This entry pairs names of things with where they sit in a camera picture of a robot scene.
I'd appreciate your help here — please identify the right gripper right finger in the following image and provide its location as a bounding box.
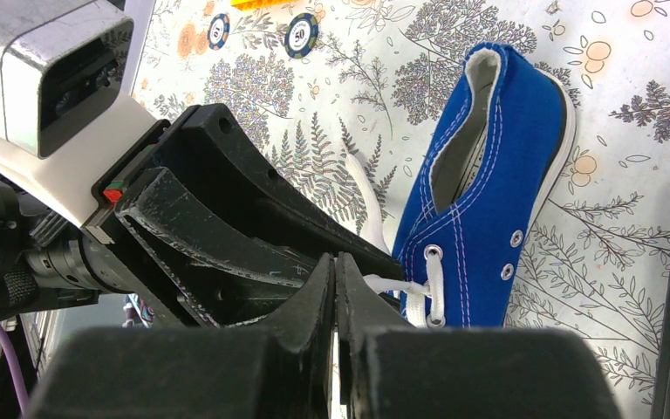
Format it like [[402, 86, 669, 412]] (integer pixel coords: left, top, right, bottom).
[[336, 253, 620, 418]]

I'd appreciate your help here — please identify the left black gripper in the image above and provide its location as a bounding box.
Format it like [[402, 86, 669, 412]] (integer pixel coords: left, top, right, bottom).
[[0, 118, 318, 328]]

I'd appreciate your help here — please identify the white shoelace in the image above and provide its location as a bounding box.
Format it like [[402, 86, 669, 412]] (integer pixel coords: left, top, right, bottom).
[[343, 153, 447, 328]]

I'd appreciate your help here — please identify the floral patterned mat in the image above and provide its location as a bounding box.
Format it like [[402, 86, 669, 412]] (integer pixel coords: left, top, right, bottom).
[[125, 1, 670, 418]]

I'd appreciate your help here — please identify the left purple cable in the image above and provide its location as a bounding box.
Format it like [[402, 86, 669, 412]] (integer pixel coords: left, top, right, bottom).
[[0, 322, 31, 416]]

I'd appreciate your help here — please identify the blue canvas sneaker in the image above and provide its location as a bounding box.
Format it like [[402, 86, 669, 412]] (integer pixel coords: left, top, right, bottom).
[[393, 42, 576, 327]]

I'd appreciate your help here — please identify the yellow plastic triangle toy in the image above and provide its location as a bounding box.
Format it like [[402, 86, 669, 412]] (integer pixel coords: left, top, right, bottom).
[[229, 0, 290, 11]]

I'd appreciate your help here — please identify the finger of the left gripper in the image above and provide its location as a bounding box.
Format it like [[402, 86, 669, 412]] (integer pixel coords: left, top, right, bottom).
[[167, 104, 406, 285]]

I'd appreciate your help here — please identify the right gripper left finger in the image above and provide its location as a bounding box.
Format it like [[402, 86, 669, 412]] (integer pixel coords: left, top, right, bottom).
[[25, 254, 334, 418]]

